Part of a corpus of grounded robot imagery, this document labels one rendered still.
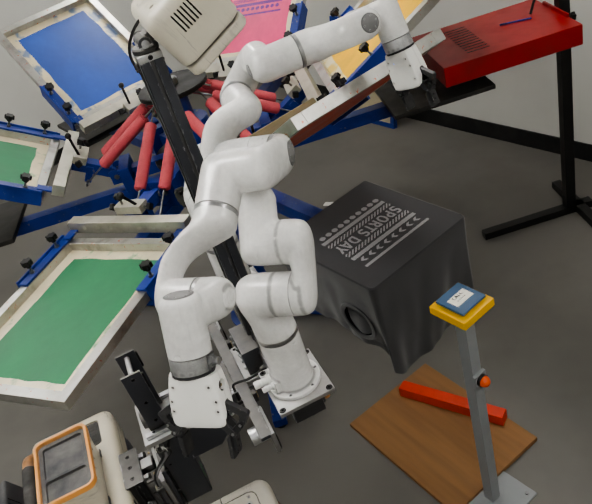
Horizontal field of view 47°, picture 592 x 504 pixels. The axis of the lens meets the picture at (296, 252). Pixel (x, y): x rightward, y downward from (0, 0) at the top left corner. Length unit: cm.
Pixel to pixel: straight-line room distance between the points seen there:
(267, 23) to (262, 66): 207
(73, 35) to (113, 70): 34
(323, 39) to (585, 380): 190
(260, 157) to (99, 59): 274
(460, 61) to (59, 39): 217
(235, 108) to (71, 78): 227
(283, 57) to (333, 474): 175
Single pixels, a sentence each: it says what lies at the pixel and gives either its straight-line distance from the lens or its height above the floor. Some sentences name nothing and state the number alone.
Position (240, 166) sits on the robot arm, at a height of 172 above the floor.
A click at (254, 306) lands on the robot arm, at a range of 142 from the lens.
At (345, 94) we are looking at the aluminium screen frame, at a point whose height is 154.
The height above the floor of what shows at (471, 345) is 80.
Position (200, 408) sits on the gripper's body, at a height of 147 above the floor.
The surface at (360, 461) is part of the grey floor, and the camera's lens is 288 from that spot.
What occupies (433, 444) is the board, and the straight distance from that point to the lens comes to 285.
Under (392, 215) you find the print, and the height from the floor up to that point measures 95.
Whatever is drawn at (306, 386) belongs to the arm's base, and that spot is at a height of 115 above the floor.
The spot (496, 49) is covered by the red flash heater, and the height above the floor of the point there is 110.
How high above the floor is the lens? 228
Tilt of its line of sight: 34 degrees down
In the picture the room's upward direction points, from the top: 18 degrees counter-clockwise
